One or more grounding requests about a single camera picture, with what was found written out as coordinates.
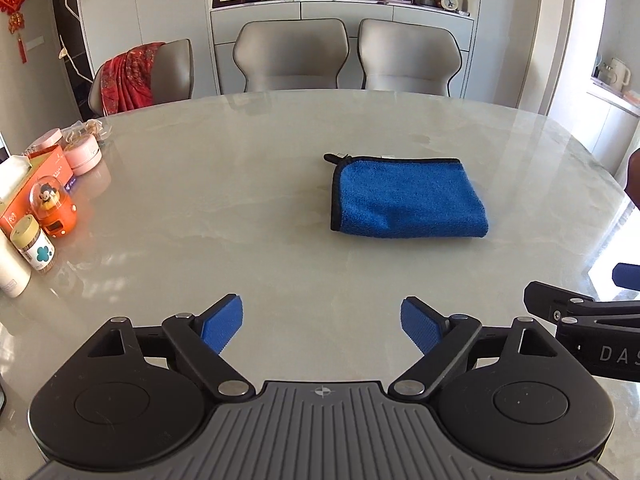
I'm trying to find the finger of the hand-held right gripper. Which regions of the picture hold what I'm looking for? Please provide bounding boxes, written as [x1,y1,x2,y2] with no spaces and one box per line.
[612,262,640,291]
[523,281,640,327]

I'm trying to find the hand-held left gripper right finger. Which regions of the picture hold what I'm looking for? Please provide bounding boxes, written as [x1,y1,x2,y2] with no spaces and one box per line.
[388,296,561,402]

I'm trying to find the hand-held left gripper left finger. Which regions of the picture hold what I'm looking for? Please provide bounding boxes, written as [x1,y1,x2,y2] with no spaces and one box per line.
[87,294,254,402]

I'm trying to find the blue and grey towel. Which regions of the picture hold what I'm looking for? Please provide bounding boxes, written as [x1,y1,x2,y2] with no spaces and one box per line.
[323,153,490,239]

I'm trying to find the brown leather chair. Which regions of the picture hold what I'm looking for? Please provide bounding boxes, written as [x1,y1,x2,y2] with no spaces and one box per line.
[624,148,640,207]

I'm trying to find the white kitchen counter cabinet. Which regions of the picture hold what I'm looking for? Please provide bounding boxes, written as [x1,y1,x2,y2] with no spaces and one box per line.
[584,80,640,162]

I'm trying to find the cream electric kettle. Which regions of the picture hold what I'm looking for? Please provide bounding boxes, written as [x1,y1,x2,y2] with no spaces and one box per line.
[594,57,632,92]

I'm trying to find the toothpick jar with clover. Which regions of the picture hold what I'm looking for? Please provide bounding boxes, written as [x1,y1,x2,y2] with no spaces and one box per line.
[10,214,55,272]

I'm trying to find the orange dome toy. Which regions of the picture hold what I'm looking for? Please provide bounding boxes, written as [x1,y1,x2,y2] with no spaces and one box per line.
[29,175,77,238]

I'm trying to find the white bottle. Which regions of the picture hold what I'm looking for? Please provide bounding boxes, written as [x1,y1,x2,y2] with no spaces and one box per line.
[0,231,32,297]

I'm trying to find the pink round container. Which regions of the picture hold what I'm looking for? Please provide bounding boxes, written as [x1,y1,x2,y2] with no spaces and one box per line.
[62,134,104,176]

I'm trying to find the orange tissue box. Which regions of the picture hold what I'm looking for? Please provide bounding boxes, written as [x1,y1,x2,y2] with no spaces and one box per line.
[0,149,77,237]

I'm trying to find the clear plastic bag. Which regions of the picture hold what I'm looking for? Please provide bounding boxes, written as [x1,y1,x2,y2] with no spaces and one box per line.
[65,119,114,144]

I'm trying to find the pink tall container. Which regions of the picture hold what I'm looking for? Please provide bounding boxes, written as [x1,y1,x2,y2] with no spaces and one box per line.
[29,128,64,154]

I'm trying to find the beige chair with red cloth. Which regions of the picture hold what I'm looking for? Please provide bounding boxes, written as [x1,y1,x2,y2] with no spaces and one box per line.
[88,38,195,117]

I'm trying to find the red patterned cloth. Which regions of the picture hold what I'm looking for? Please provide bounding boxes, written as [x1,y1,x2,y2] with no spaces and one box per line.
[97,42,166,115]

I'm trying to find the beige dining chair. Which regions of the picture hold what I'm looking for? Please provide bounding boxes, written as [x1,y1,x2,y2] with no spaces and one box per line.
[357,18,461,97]
[232,18,350,94]

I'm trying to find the white branch decoration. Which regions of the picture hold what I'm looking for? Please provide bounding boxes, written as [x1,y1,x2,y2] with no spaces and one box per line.
[54,0,94,84]

